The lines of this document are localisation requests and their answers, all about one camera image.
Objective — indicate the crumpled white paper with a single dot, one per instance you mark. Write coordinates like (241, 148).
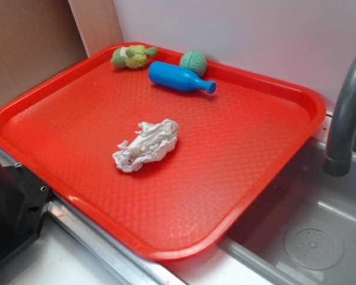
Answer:
(152, 143)

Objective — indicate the blue plastic bottle toy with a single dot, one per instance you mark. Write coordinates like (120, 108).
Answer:
(178, 78)

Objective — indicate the green dimpled ball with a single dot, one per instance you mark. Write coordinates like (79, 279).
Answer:
(194, 61)

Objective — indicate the green yellow plush toy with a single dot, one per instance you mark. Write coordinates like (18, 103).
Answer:
(133, 57)

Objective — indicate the red plastic tray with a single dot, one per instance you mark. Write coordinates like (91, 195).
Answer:
(231, 144)

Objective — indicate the light wooden board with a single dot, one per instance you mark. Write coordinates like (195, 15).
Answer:
(97, 24)

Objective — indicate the grey plastic sink basin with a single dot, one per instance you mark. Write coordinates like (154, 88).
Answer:
(302, 227)

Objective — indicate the grey toy faucet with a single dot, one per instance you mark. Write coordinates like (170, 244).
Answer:
(341, 141)

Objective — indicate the brown cardboard panel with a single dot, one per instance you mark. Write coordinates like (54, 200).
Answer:
(38, 39)

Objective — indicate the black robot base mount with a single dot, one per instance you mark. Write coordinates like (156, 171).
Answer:
(23, 203)

